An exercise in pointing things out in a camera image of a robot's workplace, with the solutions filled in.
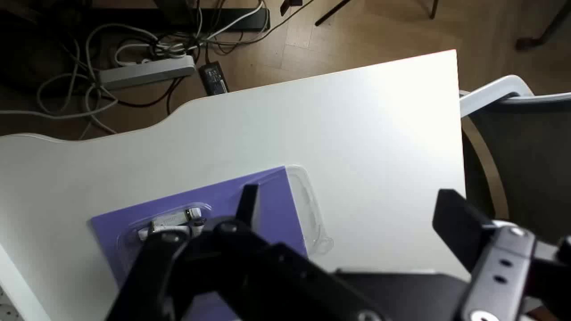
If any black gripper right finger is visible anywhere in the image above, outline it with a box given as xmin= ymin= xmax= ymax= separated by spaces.
xmin=431 ymin=187 xmax=571 ymax=321

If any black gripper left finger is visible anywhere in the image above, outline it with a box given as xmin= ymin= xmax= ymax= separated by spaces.
xmin=105 ymin=181 xmax=383 ymax=321

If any clear plastic clamshell container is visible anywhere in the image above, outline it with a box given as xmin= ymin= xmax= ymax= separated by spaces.
xmin=114 ymin=165 xmax=335 ymax=263

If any white cylindrical battery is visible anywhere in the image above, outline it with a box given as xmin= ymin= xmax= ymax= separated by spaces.
xmin=139 ymin=215 xmax=189 ymax=242
xmin=185 ymin=204 xmax=206 ymax=228

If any black power adapter brick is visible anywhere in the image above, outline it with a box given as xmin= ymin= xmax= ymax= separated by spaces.
xmin=196 ymin=60 xmax=231 ymax=96

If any grey floor power strip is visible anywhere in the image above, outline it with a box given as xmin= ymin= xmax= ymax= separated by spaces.
xmin=96 ymin=53 xmax=197 ymax=90

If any black stand leg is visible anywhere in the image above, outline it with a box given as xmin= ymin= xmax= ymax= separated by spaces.
xmin=312 ymin=0 xmax=353 ymax=28

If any grey chair white frame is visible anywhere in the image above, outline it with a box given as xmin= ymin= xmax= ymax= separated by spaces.
xmin=458 ymin=72 xmax=571 ymax=245

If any white floor cable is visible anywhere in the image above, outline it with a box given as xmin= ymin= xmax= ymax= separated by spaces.
xmin=0 ymin=22 xmax=162 ymax=137

